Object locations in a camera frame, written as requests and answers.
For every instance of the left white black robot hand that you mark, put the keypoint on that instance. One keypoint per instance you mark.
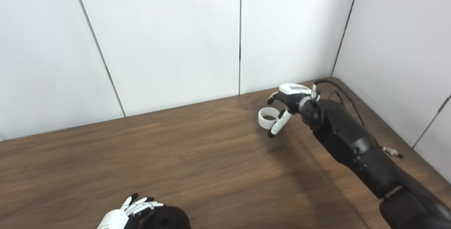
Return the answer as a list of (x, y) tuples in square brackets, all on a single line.
[(116, 218)]

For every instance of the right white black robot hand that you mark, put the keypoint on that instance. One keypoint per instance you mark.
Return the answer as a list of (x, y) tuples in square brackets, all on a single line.
[(292, 93)]

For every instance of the round black stepped part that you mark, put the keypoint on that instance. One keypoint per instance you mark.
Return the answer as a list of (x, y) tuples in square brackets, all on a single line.
[(169, 220)]

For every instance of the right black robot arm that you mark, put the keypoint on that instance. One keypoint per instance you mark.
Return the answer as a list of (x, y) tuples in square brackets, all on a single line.
[(356, 144)]

